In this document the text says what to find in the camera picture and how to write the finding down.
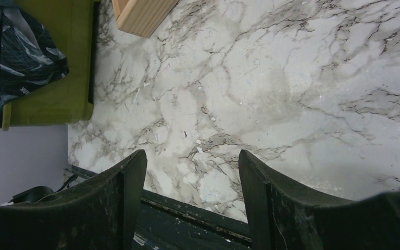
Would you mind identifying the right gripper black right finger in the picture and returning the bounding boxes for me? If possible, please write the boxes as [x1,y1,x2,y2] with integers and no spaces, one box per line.
[238,150,400,249]

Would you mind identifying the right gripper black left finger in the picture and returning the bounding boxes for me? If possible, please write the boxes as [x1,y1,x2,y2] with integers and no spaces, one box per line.
[0,149,147,249]

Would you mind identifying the dark blue patterned shorts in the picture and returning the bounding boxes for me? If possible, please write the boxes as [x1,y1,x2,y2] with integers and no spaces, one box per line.
[0,1,69,129]

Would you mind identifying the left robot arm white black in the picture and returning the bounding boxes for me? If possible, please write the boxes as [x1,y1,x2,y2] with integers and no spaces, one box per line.
[0,174,79,206]

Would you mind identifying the olive green plastic basket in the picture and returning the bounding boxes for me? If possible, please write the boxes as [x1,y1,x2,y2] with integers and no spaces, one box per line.
[1,1,100,131]

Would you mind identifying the wooden clothes rack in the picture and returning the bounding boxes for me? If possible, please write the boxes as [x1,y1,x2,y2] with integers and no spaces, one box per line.
[111,0,179,38]

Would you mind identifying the black metal base rail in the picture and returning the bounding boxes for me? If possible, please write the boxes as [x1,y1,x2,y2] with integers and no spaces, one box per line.
[64,165,253,250]

